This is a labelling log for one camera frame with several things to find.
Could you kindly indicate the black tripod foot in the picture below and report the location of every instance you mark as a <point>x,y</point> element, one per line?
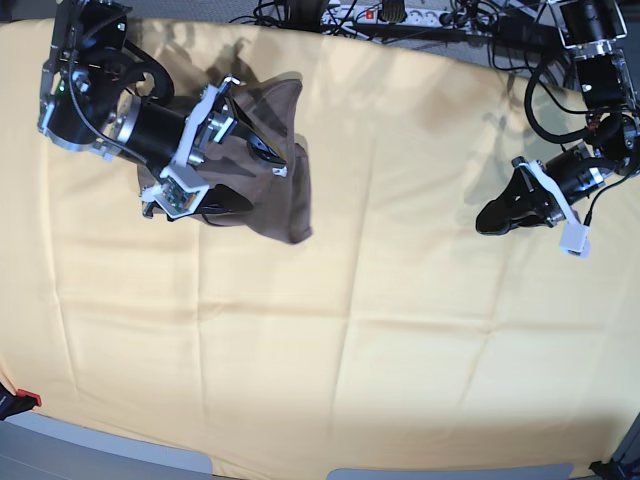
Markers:
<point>616,470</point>

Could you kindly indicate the brown T-shirt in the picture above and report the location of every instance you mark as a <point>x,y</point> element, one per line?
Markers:
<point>227,159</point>

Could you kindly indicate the black power adapter brick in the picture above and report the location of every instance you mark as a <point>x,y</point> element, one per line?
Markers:
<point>527,36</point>

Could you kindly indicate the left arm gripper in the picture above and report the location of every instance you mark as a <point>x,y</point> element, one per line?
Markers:
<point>535,191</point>

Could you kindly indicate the red black clamp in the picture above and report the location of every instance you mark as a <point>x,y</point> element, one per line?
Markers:
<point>14,403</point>

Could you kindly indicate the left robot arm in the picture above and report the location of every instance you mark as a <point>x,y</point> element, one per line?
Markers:
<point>608,145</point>

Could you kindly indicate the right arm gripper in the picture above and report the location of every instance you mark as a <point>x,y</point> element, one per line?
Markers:
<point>155,132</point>

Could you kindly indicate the white power strip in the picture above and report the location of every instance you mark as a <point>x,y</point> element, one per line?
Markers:
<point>374,19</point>

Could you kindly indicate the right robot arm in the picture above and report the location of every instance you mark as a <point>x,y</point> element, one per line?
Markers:
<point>93,67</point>

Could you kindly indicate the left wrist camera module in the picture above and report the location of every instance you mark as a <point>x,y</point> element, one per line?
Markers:
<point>574,240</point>

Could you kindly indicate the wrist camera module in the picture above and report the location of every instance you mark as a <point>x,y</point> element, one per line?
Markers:
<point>574,240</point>
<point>177,194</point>

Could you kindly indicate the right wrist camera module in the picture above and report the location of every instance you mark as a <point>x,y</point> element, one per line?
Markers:
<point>177,194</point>

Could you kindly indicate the grey chair back left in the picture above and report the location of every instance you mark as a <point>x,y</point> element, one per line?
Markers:
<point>113,444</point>

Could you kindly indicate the yellow table cloth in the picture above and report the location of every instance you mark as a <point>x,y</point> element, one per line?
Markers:
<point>395,337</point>

